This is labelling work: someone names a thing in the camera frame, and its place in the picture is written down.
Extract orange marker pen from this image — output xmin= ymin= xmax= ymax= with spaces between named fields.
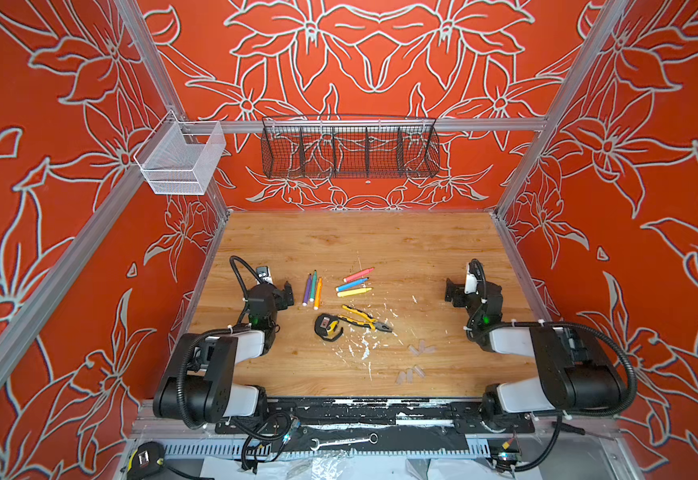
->
xmin=313 ymin=277 xmax=323 ymax=311

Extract yellow marker pen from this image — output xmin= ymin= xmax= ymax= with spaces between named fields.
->
xmin=337 ymin=287 xmax=373 ymax=298

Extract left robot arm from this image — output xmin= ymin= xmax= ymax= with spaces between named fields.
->
xmin=152 ymin=255 xmax=294 ymax=429

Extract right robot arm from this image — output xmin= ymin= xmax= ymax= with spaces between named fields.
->
xmin=444 ymin=279 xmax=638 ymax=431

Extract purple marker pen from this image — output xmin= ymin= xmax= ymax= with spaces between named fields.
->
xmin=302 ymin=273 xmax=313 ymax=306

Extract green marker pen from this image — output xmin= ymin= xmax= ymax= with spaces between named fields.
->
xmin=309 ymin=270 xmax=319 ymax=303

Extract blue marker pen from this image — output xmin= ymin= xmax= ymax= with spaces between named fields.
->
xmin=336 ymin=277 xmax=369 ymax=292

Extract pink marker pen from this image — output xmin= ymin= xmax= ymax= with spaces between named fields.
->
xmin=343 ymin=267 xmax=375 ymax=283

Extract yellow black tape measure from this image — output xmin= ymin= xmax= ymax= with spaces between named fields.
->
xmin=314 ymin=313 xmax=344 ymax=342

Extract yellow black pliers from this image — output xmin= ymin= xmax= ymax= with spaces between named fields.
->
xmin=339 ymin=305 xmax=393 ymax=333

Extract white mesh basket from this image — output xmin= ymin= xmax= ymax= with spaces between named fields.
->
xmin=134 ymin=111 xmax=227 ymax=196

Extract small circuit board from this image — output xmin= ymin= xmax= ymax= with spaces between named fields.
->
xmin=490 ymin=441 xmax=521 ymax=473

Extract silver wrench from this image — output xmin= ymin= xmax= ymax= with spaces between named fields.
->
xmin=310 ymin=433 xmax=379 ymax=452

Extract tape measure on base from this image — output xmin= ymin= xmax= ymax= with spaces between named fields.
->
xmin=125 ymin=441 xmax=165 ymax=480

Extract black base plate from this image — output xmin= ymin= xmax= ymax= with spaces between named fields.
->
xmin=241 ymin=396 xmax=535 ymax=434

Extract black wire basket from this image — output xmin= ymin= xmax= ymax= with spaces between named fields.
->
xmin=260 ymin=114 xmax=441 ymax=180

